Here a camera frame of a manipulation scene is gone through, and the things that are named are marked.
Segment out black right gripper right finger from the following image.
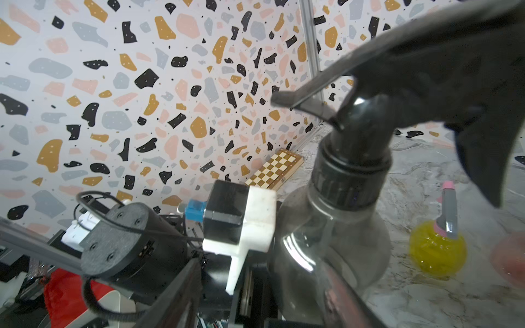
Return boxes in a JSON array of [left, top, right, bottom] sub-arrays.
[[317, 260, 386, 328]]

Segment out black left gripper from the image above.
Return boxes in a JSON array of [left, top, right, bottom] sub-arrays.
[[196, 251, 278, 327]]

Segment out wooden chess board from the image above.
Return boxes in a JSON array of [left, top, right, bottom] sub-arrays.
[[245, 148, 304, 191]]

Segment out dark smoky spray bottle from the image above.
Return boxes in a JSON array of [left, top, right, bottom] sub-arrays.
[[269, 185, 391, 324]]

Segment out pink transparent spray bottle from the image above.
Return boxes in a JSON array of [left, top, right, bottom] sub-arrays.
[[490, 231, 524, 288]]

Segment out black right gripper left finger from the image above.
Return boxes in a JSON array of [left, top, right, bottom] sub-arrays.
[[134, 258, 202, 328]]

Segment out grey pink spray nozzle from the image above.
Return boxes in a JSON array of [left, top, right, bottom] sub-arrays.
[[434, 181, 459, 240]]

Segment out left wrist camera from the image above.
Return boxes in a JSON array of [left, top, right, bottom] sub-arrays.
[[183, 180, 278, 295]]

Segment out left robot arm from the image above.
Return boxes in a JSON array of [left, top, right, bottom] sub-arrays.
[[1, 192, 278, 327]]

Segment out yellow spray bottle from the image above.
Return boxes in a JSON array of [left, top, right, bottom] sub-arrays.
[[408, 221, 468, 279]]

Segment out red plastic bag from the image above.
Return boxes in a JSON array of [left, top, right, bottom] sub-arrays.
[[44, 269, 97, 327]]

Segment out black spray nozzle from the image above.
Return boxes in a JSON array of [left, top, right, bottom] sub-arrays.
[[271, 1, 524, 211]]

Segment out aluminium frame post left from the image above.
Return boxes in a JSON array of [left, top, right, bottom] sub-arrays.
[[298, 0, 321, 81]]

